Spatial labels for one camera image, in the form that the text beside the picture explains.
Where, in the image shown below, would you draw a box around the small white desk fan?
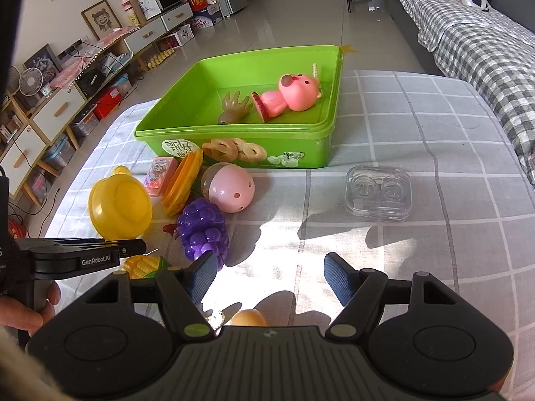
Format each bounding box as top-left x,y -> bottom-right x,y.
19,67 -> 43,110

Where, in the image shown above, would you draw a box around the brown rubber hand toy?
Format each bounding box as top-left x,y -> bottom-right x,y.
218,91 -> 253,124

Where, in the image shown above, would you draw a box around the toy corn cob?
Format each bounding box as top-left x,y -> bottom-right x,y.
121,255 -> 170,280

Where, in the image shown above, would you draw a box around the orange toy lid dish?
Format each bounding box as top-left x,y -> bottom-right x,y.
162,149 -> 203,216

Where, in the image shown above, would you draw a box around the pink pig toy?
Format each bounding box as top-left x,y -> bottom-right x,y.
251,74 -> 322,122

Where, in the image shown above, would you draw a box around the yellow toy pot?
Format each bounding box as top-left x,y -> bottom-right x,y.
88,166 -> 152,240

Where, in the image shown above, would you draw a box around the grey checked tablecloth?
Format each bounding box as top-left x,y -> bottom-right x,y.
29,72 -> 534,400

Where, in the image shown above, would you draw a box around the grey plaid blanket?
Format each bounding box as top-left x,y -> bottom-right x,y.
396,0 -> 534,183

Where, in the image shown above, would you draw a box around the pink capsule ball toy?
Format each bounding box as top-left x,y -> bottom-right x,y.
200,162 -> 256,214

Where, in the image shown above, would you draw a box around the person left hand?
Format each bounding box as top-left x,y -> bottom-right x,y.
0,281 -> 61,336

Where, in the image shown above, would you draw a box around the wooden tv cabinet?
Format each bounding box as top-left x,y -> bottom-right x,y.
1,2 -> 193,201

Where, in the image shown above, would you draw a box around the dark grey sofa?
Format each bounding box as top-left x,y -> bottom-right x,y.
387,0 -> 534,75

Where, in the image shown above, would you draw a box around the green plastic cookie box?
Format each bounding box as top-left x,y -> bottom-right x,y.
134,45 -> 343,168

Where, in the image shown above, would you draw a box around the purple toy grapes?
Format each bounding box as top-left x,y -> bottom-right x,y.
175,197 -> 229,271

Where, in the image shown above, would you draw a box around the clear contact lens case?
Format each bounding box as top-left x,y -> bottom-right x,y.
345,165 -> 413,222

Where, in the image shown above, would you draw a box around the red storage box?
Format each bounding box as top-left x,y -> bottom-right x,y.
93,86 -> 122,120

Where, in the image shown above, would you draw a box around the framed cartoon picture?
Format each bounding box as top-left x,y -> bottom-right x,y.
81,0 -> 121,40

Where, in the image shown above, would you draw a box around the pink card box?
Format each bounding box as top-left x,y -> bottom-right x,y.
143,157 -> 179,196

